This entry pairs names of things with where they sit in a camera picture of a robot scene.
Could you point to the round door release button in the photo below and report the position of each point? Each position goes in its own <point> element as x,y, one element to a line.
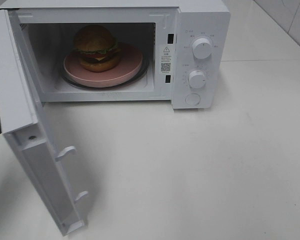
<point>193,99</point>

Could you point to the burger with lettuce and cheese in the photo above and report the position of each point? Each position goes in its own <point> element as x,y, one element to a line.
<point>97,49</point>

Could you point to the white microwave door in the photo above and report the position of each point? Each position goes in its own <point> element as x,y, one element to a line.
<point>25,127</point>

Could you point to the upper white power knob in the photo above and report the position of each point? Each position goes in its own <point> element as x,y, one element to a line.
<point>202,47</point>

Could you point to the pink round plate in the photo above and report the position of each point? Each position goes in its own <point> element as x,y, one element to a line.
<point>127,51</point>

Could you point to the white timer knob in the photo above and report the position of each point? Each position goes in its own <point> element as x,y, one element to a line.
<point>197,79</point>

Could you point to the white microwave oven body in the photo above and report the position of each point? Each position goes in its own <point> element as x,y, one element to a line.
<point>50,25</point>

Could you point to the warning label with QR code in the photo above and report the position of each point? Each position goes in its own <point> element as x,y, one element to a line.
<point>166,59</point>

